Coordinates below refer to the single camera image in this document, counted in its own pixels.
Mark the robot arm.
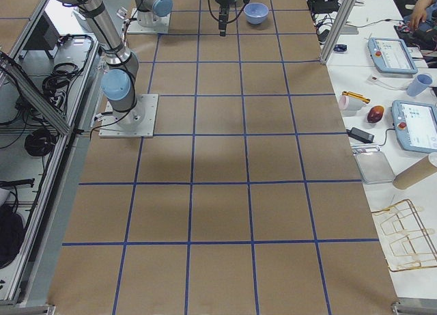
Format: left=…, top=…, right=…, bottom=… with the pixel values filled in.
left=57, top=0, right=173, bottom=131
left=135, top=0, right=173, bottom=27

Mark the blue bowl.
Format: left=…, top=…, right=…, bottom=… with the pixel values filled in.
left=244, top=3, right=269, bottom=25

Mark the person hand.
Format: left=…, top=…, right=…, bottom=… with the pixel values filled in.
left=409, top=5, right=427, bottom=30

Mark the small blue black device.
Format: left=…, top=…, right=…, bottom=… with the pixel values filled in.
left=333, top=44, right=348, bottom=53

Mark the gold metal cylinder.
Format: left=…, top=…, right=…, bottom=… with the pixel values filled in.
left=342, top=91, right=371, bottom=104

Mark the left teach pendant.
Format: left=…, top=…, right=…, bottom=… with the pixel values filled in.
left=367, top=38, right=418, bottom=74

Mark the teach pendant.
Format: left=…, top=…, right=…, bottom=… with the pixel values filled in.
left=391, top=100, right=436, bottom=153
left=367, top=38, right=418, bottom=74

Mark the black power adapter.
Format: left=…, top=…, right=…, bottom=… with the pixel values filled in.
left=346, top=127, right=374, bottom=143

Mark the dark red mango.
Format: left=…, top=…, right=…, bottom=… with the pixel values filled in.
left=367, top=105, right=384, bottom=124

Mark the light blue cup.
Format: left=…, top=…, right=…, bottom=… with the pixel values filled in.
left=406, top=73, right=433, bottom=97

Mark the metal tray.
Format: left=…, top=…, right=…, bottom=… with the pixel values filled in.
left=352, top=144, right=395, bottom=184

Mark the right teach pendant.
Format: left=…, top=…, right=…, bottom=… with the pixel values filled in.
left=391, top=100, right=436, bottom=153

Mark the cardboard tube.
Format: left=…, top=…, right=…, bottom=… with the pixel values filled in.
left=393, top=152, right=436, bottom=190

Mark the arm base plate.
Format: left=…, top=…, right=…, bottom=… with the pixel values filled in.
left=98, top=94, right=158, bottom=138
left=127, top=8, right=171, bottom=34

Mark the aluminium frame post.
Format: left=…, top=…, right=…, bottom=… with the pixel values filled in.
left=320, top=0, right=356, bottom=64

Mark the gold wire rack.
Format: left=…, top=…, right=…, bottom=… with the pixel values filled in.
left=371, top=199, right=436, bottom=273

